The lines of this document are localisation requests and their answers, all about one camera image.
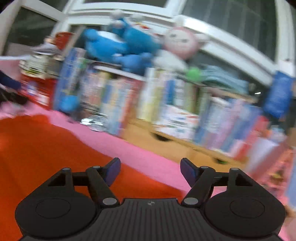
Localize orange puffer jacket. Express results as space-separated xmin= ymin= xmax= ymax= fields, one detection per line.
xmin=0 ymin=114 xmax=186 ymax=241

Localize pink bunny-print blanket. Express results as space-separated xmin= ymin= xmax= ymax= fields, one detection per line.
xmin=0 ymin=101 xmax=296 ymax=241

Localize red plastic crate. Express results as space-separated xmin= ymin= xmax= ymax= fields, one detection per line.
xmin=19 ymin=74 xmax=57 ymax=109

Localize stack of papers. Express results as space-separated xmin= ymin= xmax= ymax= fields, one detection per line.
xmin=19 ymin=43 xmax=62 ymax=79

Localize miniature black bicycle model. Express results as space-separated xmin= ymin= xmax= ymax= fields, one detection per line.
xmin=68 ymin=106 xmax=109 ymax=132

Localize tall blue books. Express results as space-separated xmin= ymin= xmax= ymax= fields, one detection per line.
xmin=52 ymin=47 xmax=86 ymax=110

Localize wooden drawer organizer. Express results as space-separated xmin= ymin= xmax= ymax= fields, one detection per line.
xmin=122 ymin=119 xmax=245 ymax=172

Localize small blue plush ball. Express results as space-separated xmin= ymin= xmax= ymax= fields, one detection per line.
xmin=59 ymin=95 xmax=79 ymax=113

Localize right row pastel books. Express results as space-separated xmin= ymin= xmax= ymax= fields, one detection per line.
xmin=193 ymin=96 xmax=285 ymax=162

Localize white patterned box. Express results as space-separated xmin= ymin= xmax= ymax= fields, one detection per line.
xmin=154 ymin=105 xmax=199 ymax=141

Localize pink toy house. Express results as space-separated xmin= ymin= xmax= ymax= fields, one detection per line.
xmin=251 ymin=141 xmax=295 ymax=205

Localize row of upright books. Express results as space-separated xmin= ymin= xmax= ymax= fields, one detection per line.
xmin=82 ymin=68 xmax=201 ymax=136

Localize large blue plush toy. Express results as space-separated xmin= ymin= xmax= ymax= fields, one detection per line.
xmin=83 ymin=29 xmax=130 ymax=63

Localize folded teal cloth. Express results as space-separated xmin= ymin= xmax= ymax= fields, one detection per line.
xmin=201 ymin=65 xmax=248 ymax=95

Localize green plush toy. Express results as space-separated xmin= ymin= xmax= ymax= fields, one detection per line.
xmin=186 ymin=67 xmax=202 ymax=82

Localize blue white box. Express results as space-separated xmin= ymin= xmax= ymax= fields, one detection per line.
xmin=263 ymin=71 xmax=295 ymax=119

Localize pink bunny plush toy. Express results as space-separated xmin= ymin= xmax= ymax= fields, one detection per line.
xmin=153 ymin=15 xmax=210 ymax=73

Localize blue Doraemon plush toy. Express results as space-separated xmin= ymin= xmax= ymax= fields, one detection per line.
xmin=109 ymin=9 xmax=162 ymax=76

